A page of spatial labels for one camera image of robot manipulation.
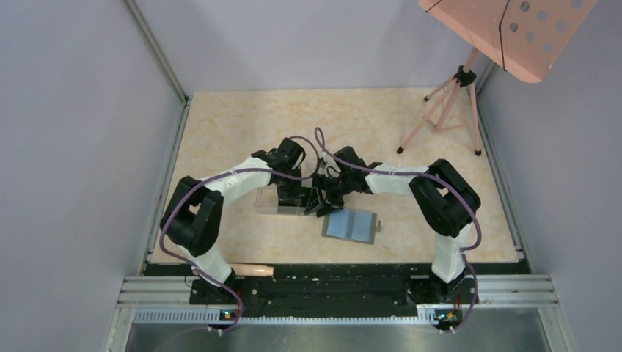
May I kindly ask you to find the clear plastic card box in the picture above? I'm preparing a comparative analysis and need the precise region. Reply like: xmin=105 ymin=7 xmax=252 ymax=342
xmin=254 ymin=186 xmax=311 ymax=216

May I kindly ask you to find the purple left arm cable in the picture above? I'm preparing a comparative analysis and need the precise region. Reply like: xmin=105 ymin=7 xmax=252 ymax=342
xmin=158 ymin=135 xmax=322 ymax=336

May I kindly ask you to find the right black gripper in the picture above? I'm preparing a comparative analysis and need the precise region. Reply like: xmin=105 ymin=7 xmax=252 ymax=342
xmin=305 ymin=172 xmax=354 ymax=219

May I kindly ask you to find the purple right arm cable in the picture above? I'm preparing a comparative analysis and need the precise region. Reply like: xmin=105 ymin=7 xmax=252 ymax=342
xmin=313 ymin=126 xmax=483 ymax=334

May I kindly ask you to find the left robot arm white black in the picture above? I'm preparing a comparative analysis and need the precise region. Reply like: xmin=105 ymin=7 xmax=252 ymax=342
xmin=159 ymin=136 xmax=306 ymax=303

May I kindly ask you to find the beige cylindrical handle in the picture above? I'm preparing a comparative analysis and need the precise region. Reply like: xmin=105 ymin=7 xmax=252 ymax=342
xmin=230 ymin=263 xmax=274 ymax=277

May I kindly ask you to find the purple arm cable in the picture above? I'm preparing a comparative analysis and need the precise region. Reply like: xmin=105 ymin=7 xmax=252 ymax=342
xmin=158 ymin=135 xmax=322 ymax=336
xmin=313 ymin=126 xmax=483 ymax=334

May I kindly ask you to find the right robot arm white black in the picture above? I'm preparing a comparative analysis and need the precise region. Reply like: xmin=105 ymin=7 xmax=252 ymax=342
xmin=305 ymin=146 xmax=481 ymax=302

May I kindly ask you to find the pink music stand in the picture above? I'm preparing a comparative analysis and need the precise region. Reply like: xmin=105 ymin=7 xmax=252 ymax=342
xmin=397 ymin=0 xmax=597 ymax=155

